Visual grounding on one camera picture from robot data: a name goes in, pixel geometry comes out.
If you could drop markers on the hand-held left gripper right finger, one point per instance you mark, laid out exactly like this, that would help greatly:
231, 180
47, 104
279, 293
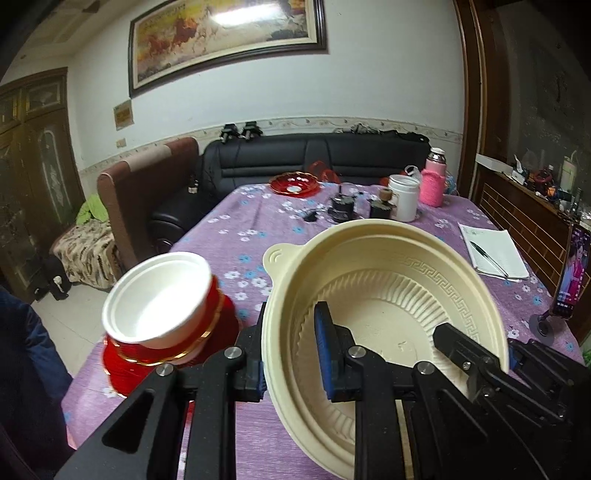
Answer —
324, 350

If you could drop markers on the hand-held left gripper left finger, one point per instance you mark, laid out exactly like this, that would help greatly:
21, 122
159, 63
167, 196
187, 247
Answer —
251, 369

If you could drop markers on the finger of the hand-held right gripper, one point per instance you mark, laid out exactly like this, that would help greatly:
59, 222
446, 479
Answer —
466, 353

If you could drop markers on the red glass plate gold rim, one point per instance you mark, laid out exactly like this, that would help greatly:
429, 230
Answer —
221, 323
295, 184

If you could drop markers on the cream plastic bowl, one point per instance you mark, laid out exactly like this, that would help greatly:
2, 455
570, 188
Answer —
397, 300

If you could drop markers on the white disposable bowl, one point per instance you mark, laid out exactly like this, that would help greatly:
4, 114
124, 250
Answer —
152, 304

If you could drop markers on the grey phone stand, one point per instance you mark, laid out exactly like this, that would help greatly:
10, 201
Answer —
545, 325

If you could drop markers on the black ballpoint pen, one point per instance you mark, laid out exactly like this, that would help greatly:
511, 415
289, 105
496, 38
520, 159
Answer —
487, 256

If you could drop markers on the lined paper notebook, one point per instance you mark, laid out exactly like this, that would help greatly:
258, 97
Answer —
496, 244

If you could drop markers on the smartphone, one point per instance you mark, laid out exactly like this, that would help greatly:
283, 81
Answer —
572, 272

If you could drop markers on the purple floral tablecloth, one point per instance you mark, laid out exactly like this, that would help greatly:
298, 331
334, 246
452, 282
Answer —
258, 240

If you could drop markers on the black small device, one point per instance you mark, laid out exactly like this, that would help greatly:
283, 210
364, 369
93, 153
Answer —
342, 205

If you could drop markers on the white plastic jar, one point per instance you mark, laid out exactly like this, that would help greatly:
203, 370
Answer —
404, 198

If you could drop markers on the pink thermos with knit sleeve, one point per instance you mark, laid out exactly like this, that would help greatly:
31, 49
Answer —
434, 180

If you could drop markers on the clear plastic bag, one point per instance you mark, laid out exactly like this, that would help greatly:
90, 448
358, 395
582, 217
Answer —
413, 171

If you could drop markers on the white flat box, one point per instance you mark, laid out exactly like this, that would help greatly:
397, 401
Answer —
493, 164

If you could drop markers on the black leather sofa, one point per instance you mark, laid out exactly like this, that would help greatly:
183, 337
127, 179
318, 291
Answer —
277, 157

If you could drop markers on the leopard print blanket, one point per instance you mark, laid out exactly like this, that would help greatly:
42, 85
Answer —
85, 254

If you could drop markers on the brown armchair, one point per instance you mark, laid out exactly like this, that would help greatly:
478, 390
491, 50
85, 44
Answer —
143, 194

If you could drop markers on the black floor bag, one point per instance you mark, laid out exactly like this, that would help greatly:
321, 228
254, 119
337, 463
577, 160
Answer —
53, 277

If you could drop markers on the person's dark blue clothing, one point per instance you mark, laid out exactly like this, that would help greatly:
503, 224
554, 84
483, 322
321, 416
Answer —
27, 378

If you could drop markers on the green cloth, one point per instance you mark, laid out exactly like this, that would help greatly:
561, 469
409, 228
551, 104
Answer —
92, 210

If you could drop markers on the black clamp gadget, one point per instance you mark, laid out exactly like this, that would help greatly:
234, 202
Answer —
252, 130
229, 133

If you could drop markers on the wooden wardrobe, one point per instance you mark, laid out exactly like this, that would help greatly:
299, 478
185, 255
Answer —
32, 175

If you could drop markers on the framed horse painting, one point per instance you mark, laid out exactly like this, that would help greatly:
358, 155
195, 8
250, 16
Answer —
221, 41

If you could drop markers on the wall socket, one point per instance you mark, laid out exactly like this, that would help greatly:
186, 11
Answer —
120, 142

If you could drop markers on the small wall plaque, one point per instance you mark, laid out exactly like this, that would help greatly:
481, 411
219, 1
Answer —
123, 113

